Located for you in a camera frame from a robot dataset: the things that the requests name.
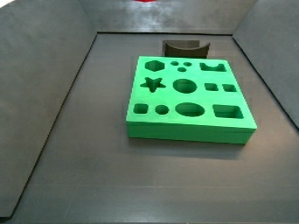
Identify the red object at top edge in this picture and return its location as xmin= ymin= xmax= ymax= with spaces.
xmin=133 ymin=0 xmax=157 ymax=3

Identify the green foam shape-sorter board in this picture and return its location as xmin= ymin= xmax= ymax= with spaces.
xmin=125 ymin=56 xmax=258 ymax=144

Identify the dark grey curved foam block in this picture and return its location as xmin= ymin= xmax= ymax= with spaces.
xmin=163 ymin=40 xmax=211 ymax=59

